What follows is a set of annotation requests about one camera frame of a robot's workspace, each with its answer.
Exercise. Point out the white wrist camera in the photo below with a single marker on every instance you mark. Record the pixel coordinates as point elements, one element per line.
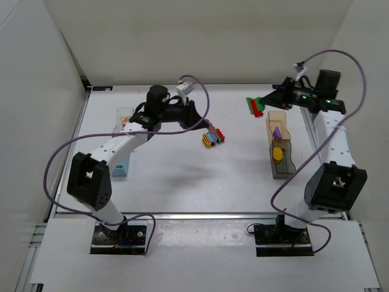
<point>300,69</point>
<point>183,89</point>

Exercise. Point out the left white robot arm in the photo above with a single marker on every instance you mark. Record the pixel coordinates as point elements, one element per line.
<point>90,174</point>

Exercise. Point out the yellow round lego brick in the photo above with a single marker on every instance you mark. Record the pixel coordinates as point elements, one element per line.
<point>277,154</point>

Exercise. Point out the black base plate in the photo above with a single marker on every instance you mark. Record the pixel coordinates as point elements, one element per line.
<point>270,242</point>
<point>126,240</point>

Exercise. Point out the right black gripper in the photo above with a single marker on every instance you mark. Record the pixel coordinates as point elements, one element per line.
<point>285,95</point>

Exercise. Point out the blue container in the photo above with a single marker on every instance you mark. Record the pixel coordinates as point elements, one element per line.
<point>122,172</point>

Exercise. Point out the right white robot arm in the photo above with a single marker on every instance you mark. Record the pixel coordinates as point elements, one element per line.
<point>337,183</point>

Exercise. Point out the grey translucent container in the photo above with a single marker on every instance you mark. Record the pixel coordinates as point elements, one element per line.
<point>285,167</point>

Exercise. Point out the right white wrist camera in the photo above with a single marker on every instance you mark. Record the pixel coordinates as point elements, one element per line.
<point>300,69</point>

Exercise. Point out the red green top lego stack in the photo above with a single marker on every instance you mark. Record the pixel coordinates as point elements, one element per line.
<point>256,108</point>

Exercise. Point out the purple lego plate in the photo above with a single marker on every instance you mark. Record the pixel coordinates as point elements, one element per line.
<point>210,127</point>

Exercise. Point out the yellow purple green lego stack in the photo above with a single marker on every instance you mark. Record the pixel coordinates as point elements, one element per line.
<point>212,138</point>

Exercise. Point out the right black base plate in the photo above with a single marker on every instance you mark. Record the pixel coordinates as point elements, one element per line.
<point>270,242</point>

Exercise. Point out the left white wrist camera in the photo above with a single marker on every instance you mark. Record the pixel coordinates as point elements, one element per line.
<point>183,89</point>

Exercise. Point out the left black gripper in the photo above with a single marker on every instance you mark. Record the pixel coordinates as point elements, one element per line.
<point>188,114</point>

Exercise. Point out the orange translucent container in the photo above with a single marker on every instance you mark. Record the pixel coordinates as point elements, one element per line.
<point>276,120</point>

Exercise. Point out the purple lego piece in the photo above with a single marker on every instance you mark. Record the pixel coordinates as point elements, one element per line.
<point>277,134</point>

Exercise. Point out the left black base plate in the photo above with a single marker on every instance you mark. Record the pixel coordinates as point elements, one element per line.
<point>126,240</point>

